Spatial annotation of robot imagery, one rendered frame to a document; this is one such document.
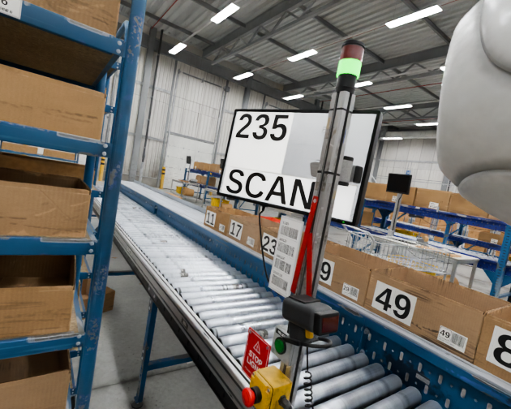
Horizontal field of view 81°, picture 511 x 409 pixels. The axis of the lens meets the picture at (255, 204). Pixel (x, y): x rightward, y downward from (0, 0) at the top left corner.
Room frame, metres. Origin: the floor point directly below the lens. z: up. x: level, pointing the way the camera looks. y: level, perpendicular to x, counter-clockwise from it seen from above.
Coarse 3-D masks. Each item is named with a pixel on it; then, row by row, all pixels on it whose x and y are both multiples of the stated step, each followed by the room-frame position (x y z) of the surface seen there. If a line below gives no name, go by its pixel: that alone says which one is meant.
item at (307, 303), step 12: (288, 300) 0.64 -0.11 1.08; (300, 300) 0.62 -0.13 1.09; (312, 300) 0.62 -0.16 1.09; (288, 312) 0.63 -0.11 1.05; (300, 312) 0.60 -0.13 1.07; (312, 312) 0.58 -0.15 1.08; (324, 312) 0.58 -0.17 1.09; (336, 312) 0.59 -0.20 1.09; (300, 324) 0.60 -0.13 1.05; (312, 324) 0.57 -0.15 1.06; (324, 324) 0.57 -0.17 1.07; (336, 324) 0.58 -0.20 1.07; (288, 336) 0.65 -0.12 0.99; (300, 336) 0.61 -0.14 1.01; (312, 336) 0.61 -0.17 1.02
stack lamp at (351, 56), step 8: (344, 48) 0.70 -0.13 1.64; (352, 48) 0.68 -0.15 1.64; (360, 48) 0.68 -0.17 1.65; (344, 56) 0.69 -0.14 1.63; (352, 56) 0.68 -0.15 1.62; (360, 56) 0.69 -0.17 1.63; (344, 64) 0.69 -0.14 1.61; (352, 64) 0.68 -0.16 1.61; (360, 64) 0.69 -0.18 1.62; (344, 72) 0.69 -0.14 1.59; (352, 72) 0.68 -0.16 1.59
